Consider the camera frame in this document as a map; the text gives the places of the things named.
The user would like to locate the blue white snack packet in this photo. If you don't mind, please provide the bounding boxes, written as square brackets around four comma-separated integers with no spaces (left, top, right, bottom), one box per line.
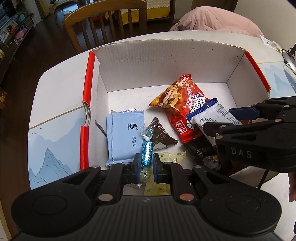
[186,98,242,146]

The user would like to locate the copper brown snack bag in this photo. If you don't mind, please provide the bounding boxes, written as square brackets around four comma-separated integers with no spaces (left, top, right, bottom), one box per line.
[183,135,217,167]

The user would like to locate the cream yellow snack packet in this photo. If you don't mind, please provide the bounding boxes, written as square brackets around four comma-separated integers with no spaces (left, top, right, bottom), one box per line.
[144,153,192,200]

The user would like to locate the dark round candy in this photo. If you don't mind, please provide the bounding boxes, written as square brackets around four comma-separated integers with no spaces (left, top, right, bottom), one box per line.
[203,155,221,171]

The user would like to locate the blue foil candy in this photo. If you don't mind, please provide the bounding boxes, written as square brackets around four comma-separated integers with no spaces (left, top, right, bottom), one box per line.
[140,126,154,183]

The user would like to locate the light blue snack packet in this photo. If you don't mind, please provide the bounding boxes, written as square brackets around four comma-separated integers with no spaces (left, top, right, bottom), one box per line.
[106,110,144,166]

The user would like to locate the dark brown chocolate wrapper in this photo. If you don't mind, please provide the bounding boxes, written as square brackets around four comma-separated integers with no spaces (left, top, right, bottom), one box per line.
[149,117,178,151]

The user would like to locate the red ramen snack bag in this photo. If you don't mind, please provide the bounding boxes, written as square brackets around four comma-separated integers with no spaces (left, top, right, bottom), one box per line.
[149,74,209,144]

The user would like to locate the person's hand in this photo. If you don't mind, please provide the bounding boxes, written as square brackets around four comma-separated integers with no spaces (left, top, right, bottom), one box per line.
[288,171,296,202]

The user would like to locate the silver desk lamp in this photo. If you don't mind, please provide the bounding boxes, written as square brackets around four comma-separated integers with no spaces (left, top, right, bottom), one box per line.
[281,44,296,74]

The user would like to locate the paper leaflet on table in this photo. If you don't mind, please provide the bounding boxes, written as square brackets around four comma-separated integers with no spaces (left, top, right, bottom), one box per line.
[260,35,282,53]

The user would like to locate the red cardboard box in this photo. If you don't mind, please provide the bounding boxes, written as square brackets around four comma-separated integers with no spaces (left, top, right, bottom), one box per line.
[79,38,272,176]

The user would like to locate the sofa with clothes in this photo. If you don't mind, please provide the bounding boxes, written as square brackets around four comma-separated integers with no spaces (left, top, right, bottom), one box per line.
[104,0,176,25]

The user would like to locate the wooden dining chair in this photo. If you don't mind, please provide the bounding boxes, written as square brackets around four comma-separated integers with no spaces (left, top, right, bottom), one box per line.
[63,0,148,54]

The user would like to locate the dark tv console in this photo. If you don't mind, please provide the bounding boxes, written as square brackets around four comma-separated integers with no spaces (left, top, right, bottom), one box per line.
[1,16,34,79]

